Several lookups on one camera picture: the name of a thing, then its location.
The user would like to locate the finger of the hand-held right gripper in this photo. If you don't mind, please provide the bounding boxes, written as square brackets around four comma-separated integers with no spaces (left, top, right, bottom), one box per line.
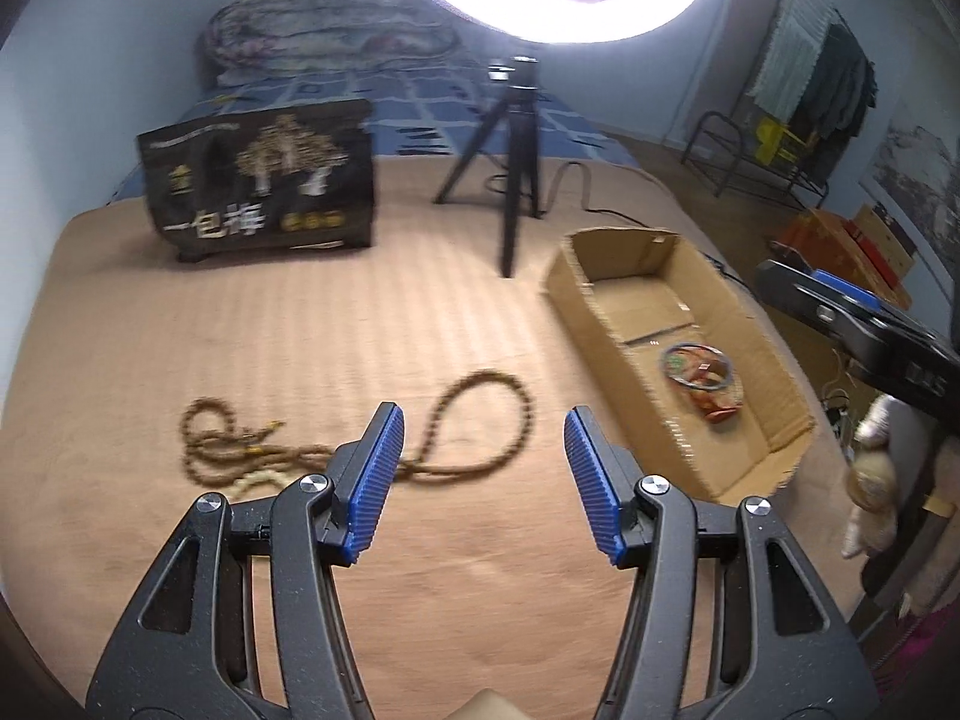
[754,259,852,342]
[812,268,938,335]

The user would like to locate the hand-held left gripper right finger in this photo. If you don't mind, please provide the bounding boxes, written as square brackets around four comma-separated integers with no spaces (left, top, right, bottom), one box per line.
[562,405,878,720]

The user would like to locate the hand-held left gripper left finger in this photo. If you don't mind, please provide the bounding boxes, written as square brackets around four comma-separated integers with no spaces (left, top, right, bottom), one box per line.
[86,401,406,720]

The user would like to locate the dark thin bangle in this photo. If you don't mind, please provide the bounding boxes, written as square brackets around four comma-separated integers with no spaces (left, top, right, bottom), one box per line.
[660,343,734,391]

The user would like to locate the red cord green pendant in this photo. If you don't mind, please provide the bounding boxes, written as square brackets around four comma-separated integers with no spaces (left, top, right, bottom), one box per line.
[670,351,715,385]

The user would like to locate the brown leather wristband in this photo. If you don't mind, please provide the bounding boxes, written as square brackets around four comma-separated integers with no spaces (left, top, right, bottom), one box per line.
[694,379,745,428]

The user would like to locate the brown wooden bead necklace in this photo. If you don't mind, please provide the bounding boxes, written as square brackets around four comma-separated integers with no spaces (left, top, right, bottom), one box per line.
[178,369,537,485]

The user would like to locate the cardboard box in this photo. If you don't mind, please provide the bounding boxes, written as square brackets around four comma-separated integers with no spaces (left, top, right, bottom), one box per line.
[544,227,817,505]

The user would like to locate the beige plush toy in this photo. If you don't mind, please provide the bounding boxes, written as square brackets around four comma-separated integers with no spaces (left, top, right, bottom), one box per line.
[840,394,901,560]

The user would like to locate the yellow box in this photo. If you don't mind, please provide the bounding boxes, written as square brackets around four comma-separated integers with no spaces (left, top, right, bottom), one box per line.
[754,116,807,166]

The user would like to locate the black clothes rack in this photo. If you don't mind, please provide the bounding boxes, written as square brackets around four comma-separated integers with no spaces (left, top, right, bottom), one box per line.
[681,0,875,207]

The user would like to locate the dark hanging clothes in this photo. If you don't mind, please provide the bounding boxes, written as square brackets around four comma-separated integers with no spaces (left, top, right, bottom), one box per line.
[795,22,878,166]

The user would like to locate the white knitted garment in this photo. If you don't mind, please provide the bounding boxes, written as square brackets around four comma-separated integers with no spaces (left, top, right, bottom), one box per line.
[746,0,833,117]

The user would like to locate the brown door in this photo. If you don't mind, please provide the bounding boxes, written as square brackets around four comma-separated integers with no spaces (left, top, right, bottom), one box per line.
[660,0,785,155]

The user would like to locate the beige cloth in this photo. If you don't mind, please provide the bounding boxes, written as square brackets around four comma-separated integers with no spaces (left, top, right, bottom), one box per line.
[450,690,527,720]

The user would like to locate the black tripod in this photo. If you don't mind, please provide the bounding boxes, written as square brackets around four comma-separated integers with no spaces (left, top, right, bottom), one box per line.
[433,54,545,280]

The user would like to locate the black snack bag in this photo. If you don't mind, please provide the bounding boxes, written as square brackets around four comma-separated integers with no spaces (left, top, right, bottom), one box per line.
[137,97,376,263]

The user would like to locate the blue patterned bed sheet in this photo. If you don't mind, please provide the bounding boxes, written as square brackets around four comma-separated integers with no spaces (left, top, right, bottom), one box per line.
[105,60,661,203]

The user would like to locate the folded floral quilt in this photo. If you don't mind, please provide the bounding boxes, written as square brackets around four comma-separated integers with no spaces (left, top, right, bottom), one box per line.
[196,0,458,85]

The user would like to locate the white bead bracelet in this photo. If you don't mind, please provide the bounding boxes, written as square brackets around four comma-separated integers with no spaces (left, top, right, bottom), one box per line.
[225,469,302,500]

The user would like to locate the wall picture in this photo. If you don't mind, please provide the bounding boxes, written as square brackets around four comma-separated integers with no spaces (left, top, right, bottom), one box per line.
[862,105,960,271]

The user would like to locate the black power cable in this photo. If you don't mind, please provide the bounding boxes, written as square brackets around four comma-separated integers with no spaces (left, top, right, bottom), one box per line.
[487,161,758,293]

